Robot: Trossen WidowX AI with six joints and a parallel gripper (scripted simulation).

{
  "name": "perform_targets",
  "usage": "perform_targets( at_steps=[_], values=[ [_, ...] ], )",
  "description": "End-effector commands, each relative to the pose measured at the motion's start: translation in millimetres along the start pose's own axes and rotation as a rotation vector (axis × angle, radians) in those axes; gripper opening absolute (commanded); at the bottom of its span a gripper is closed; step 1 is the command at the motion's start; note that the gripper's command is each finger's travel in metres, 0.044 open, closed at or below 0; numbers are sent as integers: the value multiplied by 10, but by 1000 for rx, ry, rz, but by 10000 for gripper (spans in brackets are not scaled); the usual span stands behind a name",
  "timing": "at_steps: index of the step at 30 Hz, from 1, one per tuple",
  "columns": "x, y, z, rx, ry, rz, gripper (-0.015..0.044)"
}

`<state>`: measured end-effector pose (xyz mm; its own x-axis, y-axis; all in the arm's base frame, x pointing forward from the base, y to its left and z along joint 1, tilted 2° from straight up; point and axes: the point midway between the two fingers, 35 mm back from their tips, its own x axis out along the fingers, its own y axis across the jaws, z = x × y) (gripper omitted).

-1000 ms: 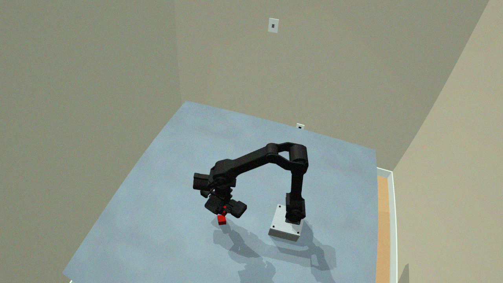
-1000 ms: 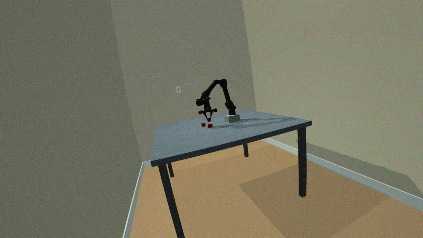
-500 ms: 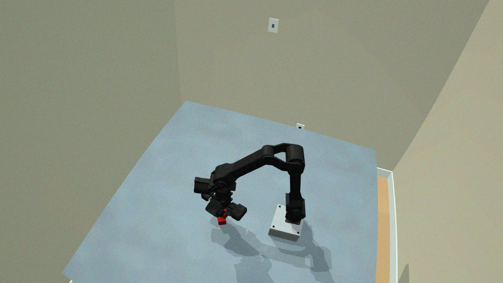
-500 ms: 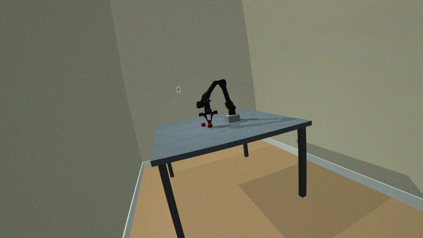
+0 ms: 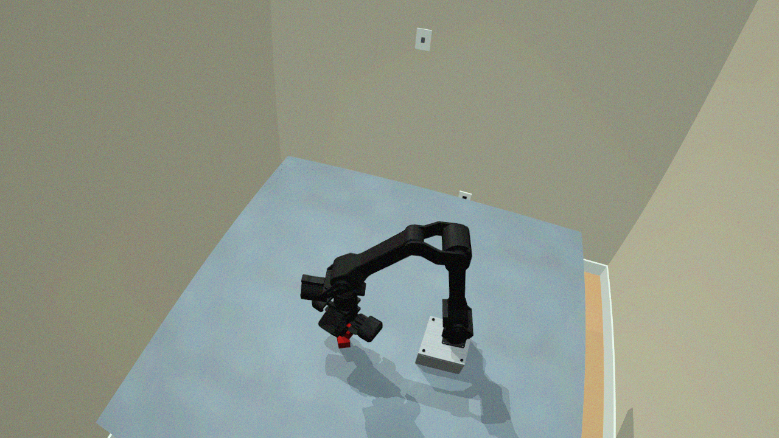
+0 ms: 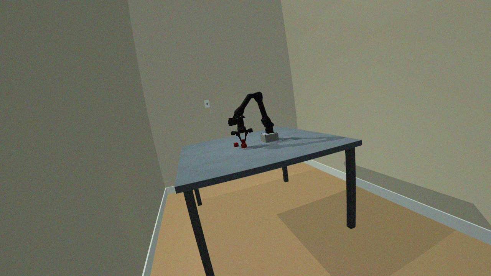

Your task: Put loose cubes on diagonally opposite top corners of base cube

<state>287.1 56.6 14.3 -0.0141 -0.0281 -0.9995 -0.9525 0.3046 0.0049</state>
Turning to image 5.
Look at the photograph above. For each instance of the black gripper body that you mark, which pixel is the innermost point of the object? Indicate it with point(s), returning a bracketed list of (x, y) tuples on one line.
[(368, 327)]

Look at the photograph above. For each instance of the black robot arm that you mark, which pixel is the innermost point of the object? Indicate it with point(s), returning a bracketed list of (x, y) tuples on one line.
[(344, 280)]

